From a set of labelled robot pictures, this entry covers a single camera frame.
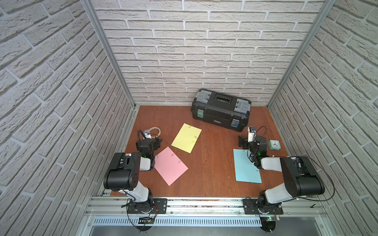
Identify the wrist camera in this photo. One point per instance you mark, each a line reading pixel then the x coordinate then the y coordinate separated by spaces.
pixel 147 134
pixel 251 134

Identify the black plastic toolbox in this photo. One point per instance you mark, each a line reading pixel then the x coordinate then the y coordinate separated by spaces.
pixel 221 109

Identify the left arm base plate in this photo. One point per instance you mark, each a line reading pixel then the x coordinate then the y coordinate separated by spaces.
pixel 157 205

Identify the light blue paper sheet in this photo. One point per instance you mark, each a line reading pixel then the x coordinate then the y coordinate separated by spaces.
pixel 245 170

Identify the yellow paper sheet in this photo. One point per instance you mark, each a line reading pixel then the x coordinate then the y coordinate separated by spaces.
pixel 186 138

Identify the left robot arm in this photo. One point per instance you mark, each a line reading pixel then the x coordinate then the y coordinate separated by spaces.
pixel 123 172

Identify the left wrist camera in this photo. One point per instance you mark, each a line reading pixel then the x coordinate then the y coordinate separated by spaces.
pixel 147 134

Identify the clear tape roll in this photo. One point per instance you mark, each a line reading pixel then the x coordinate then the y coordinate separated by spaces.
pixel 155 131

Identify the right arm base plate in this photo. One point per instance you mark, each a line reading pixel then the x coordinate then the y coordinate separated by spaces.
pixel 251 206

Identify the pink paper sheet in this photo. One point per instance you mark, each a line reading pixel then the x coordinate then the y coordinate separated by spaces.
pixel 166 164

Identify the aluminium front rail frame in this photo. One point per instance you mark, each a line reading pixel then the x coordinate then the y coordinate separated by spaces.
pixel 197 211

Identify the small teal alarm clock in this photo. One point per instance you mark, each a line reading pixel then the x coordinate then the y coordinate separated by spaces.
pixel 274 145

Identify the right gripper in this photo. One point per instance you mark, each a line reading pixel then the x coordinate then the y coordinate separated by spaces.
pixel 241 140

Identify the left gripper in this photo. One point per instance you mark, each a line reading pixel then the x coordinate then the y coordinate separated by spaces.
pixel 155 141

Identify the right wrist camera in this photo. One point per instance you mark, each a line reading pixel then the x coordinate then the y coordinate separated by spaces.
pixel 251 134

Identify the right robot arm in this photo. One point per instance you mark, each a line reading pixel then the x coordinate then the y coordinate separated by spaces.
pixel 299 175

